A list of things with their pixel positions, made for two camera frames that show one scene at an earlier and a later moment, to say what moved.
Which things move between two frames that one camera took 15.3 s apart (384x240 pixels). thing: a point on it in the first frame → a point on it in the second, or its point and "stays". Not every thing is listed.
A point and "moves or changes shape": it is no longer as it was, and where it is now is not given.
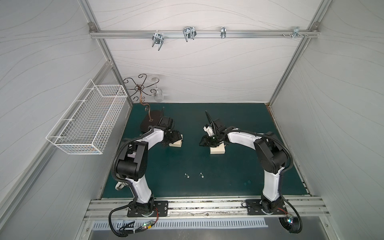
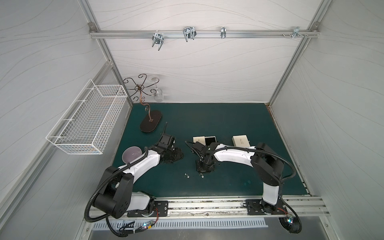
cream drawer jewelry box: x=219 y=149 moves or changes shape
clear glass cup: x=158 y=96 stays
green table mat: x=192 y=171 stays
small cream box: x=177 y=144 moves or changes shape
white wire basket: x=86 y=126 stays
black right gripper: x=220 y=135 → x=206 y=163
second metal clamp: x=189 y=32 stays
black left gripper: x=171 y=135 → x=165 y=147
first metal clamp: x=157 y=38 stays
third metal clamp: x=223 y=31 stays
